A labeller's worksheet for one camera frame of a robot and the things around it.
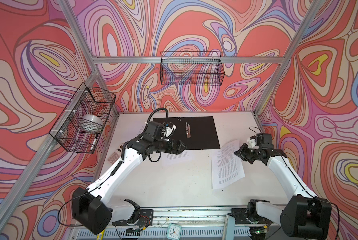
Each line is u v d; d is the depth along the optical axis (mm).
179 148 653
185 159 941
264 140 650
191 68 960
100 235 676
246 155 733
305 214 394
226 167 837
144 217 731
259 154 605
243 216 733
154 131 572
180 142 663
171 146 650
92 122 695
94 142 708
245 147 744
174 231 687
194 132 1085
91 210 380
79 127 719
